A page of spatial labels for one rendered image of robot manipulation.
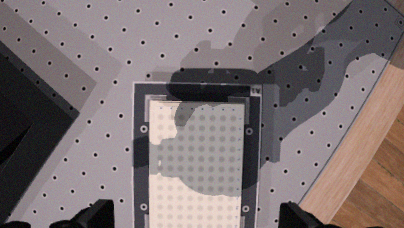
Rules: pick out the grey flat base plate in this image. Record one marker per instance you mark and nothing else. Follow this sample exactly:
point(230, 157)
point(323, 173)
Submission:
point(318, 61)

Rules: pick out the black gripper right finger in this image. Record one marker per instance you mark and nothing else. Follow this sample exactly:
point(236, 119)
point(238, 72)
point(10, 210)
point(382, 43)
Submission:
point(292, 216)

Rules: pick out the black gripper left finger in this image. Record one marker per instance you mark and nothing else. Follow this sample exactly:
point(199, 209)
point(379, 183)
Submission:
point(99, 215)

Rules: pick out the grey pcr plate with grid of round wells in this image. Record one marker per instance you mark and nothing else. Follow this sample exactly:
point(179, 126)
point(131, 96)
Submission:
point(195, 164)

